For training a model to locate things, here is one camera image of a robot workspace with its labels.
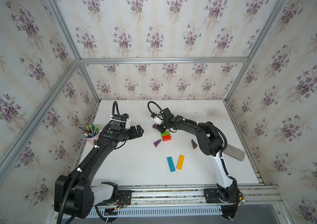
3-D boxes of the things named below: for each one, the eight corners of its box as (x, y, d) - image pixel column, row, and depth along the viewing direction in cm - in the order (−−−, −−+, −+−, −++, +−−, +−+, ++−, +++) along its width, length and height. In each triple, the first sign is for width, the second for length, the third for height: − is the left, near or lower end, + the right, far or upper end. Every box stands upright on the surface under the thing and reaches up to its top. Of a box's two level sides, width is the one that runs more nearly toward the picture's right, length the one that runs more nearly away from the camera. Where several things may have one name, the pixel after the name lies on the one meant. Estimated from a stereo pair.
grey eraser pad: (223, 154, 92) (225, 152, 89) (224, 146, 96) (227, 143, 93) (241, 162, 89) (244, 159, 86) (242, 153, 93) (245, 150, 90)
